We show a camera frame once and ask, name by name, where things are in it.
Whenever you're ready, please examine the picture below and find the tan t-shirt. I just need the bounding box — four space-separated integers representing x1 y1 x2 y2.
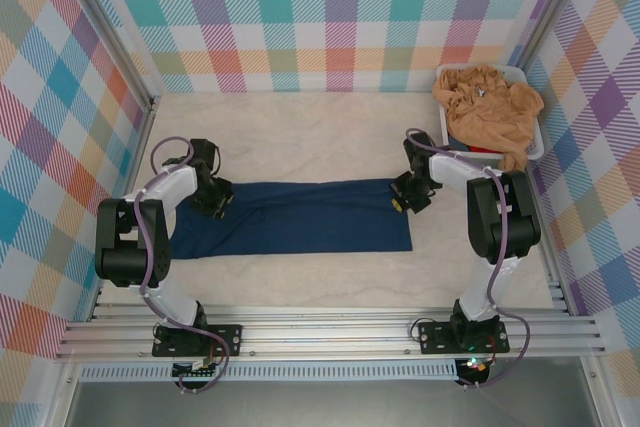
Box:
432 65 545 173

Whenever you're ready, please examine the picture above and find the navy blue printed t-shirt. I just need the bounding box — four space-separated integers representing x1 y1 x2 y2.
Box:
169 177 414 261

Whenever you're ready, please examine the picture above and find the white slotted cable duct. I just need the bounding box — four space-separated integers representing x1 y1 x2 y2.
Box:
79 359 459 382

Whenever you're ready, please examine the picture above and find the aluminium mounting rail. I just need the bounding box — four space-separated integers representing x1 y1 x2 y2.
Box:
54 304 606 363

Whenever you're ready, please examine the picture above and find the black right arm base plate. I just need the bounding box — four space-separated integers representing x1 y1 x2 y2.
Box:
417 321 509 354

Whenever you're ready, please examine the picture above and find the aluminium side rail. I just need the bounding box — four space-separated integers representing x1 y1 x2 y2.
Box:
519 71 572 317
87 96 159 321

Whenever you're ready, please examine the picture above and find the white plastic basket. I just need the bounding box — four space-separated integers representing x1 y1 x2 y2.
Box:
434 64 546 162

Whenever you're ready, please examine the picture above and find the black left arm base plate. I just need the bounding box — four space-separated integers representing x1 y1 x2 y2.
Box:
152 324 244 358

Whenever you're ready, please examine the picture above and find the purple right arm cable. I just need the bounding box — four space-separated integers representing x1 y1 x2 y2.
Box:
404 127 532 391

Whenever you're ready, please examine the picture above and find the aluminium frame post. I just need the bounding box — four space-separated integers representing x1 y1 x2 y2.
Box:
59 0 161 116
509 0 596 78

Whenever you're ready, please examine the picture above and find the grey metal base panel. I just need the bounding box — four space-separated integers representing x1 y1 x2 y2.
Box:
64 379 601 427

